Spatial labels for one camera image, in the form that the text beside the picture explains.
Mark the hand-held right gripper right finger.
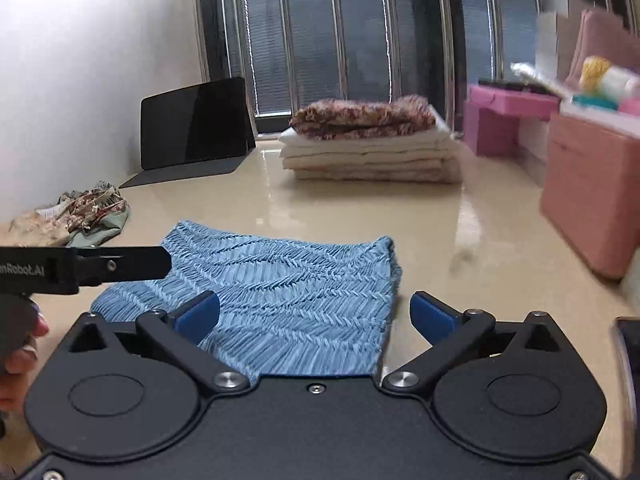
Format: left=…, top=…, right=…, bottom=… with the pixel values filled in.
left=382, top=291, right=568, bottom=394

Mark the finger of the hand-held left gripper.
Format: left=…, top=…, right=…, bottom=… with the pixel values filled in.
left=75, top=246, right=173, bottom=287

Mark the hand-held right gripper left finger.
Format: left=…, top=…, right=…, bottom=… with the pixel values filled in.
left=65, top=290, right=251, bottom=396

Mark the blue knit garment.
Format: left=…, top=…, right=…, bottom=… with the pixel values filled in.
left=90, top=219, right=403, bottom=378

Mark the person's left hand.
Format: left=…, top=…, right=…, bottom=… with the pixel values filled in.
left=0, top=311, right=51, bottom=413

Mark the beige floral garment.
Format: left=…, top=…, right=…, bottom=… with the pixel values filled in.
left=7, top=210, right=71, bottom=248

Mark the black tablet with keyboard cover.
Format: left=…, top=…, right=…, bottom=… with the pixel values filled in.
left=119, top=77, right=258, bottom=190

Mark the pale speckled folded garment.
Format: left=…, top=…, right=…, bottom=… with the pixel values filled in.
left=292, top=162, right=462, bottom=184

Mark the cream folded garment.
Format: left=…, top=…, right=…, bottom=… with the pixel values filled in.
left=279, top=146, right=458, bottom=170

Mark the white folded garment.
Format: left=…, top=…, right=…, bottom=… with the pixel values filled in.
left=277, top=112, right=455, bottom=152

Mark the salmon pink storage box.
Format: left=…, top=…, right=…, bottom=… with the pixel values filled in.
left=539, top=112, right=640, bottom=281

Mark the black smartphone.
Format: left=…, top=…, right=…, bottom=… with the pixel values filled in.
left=612, top=316, right=640, bottom=396

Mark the dark floral folded garment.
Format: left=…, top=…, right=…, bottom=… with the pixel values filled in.
left=289, top=95, right=437, bottom=140

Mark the pink flat box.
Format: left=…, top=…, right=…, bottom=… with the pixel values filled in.
left=467, top=84, right=562, bottom=122

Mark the black flat book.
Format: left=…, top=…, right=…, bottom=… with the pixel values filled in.
left=477, top=78, right=548, bottom=95

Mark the white flat lid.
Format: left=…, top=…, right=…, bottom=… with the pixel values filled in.
left=560, top=97, right=640, bottom=136

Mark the patterned wrapped packet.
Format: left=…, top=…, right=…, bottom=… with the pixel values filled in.
left=510, top=61, right=573, bottom=98

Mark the teal flat item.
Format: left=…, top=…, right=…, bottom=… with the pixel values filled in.
left=571, top=93, right=620, bottom=110

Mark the window with grey blinds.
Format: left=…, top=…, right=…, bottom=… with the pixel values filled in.
left=195, top=0, right=640, bottom=133

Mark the yellow white plush toy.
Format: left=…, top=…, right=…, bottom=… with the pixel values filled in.
left=579, top=56, right=640, bottom=102

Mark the stack of white boxes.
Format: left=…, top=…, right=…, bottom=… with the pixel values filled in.
left=536, top=0, right=583, bottom=81

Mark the floral strappy garment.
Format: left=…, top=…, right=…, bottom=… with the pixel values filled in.
left=50, top=180, right=126, bottom=233

